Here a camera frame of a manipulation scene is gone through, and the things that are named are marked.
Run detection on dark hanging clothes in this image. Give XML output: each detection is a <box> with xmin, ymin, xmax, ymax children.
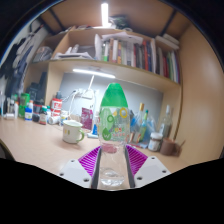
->
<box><xmin>0</xmin><ymin>36</ymin><xmax>34</xmax><ymax>98</ymax></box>

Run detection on red and white can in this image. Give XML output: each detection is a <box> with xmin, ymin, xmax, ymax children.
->
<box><xmin>50</xmin><ymin>97</ymin><xmax>63</xmax><ymax>118</ymax></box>

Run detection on tall clear glass bottle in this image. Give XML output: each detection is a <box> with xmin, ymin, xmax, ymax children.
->
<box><xmin>159</xmin><ymin>104</ymin><xmax>173</xmax><ymax>139</ymax></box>

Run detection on green plastic container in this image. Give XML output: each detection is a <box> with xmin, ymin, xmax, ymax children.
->
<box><xmin>18</xmin><ymin>93</ymin><xmax>31</xmax><ymax>118</ymax></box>

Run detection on white mug with green handle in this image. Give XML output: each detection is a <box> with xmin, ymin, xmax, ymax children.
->
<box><xmin>62</xmin><ymin>119</ymin><xmax>86</xmax><ymax>145</ymax></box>

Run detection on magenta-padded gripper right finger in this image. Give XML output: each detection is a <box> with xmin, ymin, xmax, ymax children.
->
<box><xmin>124</xmin><ymin>143</ymin><xmax>172</xmax><ymax>189</ymax></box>

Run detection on magenta carton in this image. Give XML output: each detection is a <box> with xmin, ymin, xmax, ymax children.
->
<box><xmin>80</xmin><ymin>107</ymin><xmax>95</xmax><ymax>132</ymax></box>

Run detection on gold-capped glass bottle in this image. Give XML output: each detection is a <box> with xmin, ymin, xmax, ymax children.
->
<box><xmin>134</xmin><ymin>102</ymin><xmax>146</xmax><ymax>141</ymax></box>

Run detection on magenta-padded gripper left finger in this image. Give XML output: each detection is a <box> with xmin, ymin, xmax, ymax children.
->
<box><xmin>58</xmin><ymin>145</ymin><xmax>102</xmax><ymax>190</ymax></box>

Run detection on white wall power strip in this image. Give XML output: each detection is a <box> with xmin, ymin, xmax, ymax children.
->
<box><xmin>73</xmin><ymin>88</ymin><xmax>96</xmax><ymax>100</ymax></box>

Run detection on green-capped glass bottle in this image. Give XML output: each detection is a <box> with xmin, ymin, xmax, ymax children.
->
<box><xmin>139</xmin><ymin>109</ymin><xmax>150</xmax><ymax>144</ymax></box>

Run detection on blue and white carton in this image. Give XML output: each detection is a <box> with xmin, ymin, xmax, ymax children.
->
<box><xmin>91</xmin><ymin>111</ymin><xmax>101</xmax><ymax>138</ymax></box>

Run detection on white pill bottle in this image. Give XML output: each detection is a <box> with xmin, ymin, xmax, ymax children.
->
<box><xmin>60</xmin><ymin>109</ymin><xmax>70</xmax><ymax>126</ymax></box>

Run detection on blue-capped white bottle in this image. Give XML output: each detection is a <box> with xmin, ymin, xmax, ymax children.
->
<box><xmin>24</xmin><ymin>101</ymin><xmax>34</xmax><ymax>122</ymax></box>

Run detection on ceiling tube lamp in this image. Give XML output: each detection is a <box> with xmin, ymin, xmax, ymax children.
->
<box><xmin>100</xmin><ymin>2</ymin><xmax>110</xmax><ymax>28</ymax></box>

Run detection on brown mug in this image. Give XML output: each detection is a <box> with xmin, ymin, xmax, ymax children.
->
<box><xmin>159</xmin><ymin>137</ymin><xmax>183</xmax><ymax>158</ymax></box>

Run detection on under-shelf strip lamp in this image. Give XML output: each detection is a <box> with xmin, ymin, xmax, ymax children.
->
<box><xmin>72</xmin><ymin>68</ymin><xmax>117</xmax><ymax>80</ymax></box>

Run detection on clear green-capped drink bottle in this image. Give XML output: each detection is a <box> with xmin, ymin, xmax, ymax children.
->
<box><xmin>97</xmin><ymin>82</ymin><xmax>132</xmax><ymax>188</ymax></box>

